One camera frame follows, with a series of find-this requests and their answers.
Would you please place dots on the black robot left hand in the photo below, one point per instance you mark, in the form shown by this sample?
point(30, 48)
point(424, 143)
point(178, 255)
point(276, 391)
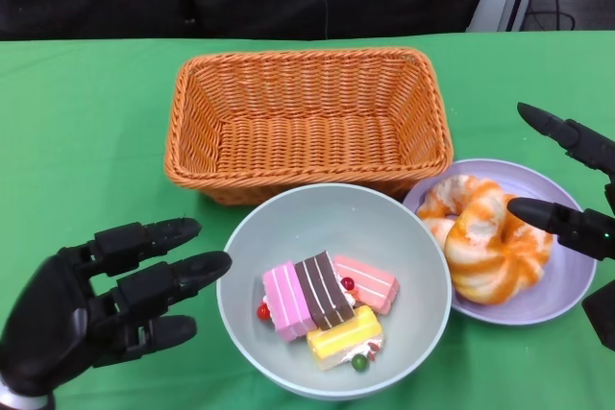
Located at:
point(48, 323)

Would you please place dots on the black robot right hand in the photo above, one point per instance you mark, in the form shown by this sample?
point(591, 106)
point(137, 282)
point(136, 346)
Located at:
point(591, 232)

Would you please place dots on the round orange striped bread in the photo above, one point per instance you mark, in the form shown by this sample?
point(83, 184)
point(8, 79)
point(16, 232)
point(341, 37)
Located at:
point(499, 275)

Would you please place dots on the elongated orange striped bread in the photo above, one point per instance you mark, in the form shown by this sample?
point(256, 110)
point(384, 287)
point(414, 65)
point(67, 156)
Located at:
point(442, 199)

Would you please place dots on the salmon pink cake slice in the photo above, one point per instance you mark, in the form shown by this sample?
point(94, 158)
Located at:
point(372, 285)

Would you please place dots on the grey-green bowl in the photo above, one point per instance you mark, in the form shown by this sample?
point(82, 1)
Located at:
point(269, 227)

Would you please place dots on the chocolate cake slice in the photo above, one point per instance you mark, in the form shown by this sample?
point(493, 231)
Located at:
point(324, 290)

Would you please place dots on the yellow cake slice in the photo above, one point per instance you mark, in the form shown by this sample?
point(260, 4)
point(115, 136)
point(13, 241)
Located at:
point(336, 338)

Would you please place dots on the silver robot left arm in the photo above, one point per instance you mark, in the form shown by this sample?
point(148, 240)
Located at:
point(19, 402)

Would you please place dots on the lavender plate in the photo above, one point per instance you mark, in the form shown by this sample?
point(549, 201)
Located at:
point(552, 295)

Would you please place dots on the orange wicker basket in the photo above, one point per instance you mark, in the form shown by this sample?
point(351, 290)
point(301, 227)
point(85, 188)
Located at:
point(312, 141)

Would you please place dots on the green tablecloth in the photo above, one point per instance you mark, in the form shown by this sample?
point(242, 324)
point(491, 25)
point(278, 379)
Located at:
point(144, 165)

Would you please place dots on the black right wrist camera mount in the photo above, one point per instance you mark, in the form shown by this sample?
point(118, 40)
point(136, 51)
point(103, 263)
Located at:
point(603, 314)

